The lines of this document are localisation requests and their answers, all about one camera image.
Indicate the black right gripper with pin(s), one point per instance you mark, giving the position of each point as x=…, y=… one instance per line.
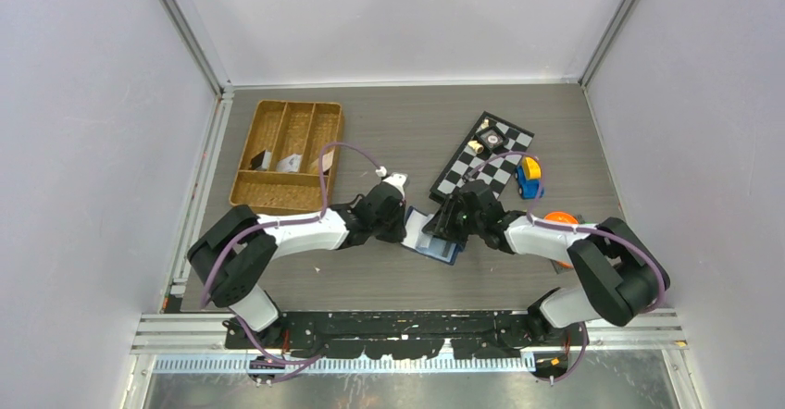
x=442, y=225

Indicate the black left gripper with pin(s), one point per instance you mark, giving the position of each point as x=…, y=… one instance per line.
x=399, y=233

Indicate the blue card holder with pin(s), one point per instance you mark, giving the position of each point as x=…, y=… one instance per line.
x=432, y=247

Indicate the tan credit card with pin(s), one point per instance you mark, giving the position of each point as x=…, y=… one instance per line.
x=322, y=164

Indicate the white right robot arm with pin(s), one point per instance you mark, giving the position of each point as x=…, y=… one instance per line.
x=618, y=277

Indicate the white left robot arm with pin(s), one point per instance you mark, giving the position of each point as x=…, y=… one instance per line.
x=231, y=257

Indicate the white credit card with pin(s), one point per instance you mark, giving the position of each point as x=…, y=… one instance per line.
x=290, y=164

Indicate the black credit card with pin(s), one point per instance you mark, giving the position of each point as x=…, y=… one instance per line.
x=261, y=161

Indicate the black white chessboard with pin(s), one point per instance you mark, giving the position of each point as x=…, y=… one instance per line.
x=497, y=174

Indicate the blue yellow toy car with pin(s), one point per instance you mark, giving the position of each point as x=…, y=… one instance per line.
x=529, y=178

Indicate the woven bamboo cutlery tray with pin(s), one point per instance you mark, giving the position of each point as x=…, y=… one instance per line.
x=285, y=128

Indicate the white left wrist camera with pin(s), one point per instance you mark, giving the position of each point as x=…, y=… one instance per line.
x=398, y=181

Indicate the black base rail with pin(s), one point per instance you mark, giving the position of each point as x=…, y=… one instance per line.
x=410, y=335

